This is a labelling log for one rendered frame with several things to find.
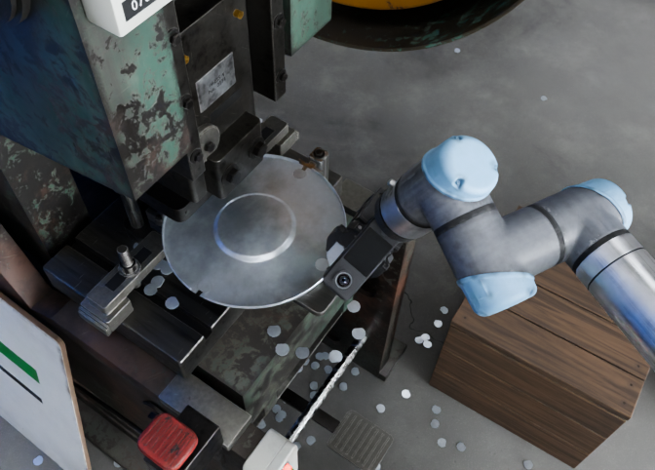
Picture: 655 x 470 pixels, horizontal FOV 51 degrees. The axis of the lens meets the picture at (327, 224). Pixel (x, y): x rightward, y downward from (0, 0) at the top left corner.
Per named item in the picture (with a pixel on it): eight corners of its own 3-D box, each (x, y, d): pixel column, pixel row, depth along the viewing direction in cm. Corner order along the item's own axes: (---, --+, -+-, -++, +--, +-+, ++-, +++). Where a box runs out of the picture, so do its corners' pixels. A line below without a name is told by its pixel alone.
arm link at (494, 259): (579, 274, 73) (531, 184, 75) (493, 315, 70) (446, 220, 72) (543, 288, 81) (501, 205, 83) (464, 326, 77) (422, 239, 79)
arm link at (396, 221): (431, 241, 81) (378, 196, 80) (411, 253, 84) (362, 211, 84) (457, 199, 84) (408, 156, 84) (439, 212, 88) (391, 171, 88)
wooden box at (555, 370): (624, 347, 183) (682, 281, 155) (575, 469, 164) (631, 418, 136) (488, 278, 195) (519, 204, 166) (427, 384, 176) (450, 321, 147)
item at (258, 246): (277, 344, 96) (277, 342, 96) (124, 250, 105) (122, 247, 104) (379, 205, 110) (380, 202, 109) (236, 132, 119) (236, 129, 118)
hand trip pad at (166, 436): (208, 453, 96) (201, 436, 90) (180, 489, 93) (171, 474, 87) (171, 425, 99) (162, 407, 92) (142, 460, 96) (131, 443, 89)
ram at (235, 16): (283, 153, 103) (275, -19, 79) (219, 218, 95) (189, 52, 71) (194, 105, 108) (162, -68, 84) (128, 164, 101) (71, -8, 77)
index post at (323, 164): (328, 185, 123) (330, 149, 115) (320, 196, 121) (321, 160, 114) (316, 177, 124) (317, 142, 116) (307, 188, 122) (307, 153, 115)
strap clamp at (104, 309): (180, 260, 113) (171, 224, 104) (108, 336, 104) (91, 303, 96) (154, 244, 115) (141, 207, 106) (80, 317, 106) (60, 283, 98)
